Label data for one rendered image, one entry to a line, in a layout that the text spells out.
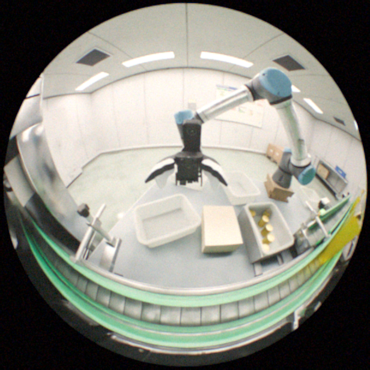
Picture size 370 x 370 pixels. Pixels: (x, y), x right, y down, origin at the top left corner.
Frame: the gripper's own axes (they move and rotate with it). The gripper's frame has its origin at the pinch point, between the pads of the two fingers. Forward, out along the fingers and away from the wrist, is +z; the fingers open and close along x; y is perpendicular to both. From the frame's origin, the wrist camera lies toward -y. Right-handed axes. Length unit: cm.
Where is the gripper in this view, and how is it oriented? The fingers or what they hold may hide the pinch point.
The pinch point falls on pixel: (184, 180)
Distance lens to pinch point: 18.2
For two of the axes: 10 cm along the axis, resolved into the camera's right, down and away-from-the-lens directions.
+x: -9.9, -0.4, 1.1
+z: -1.1, 5.6, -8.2
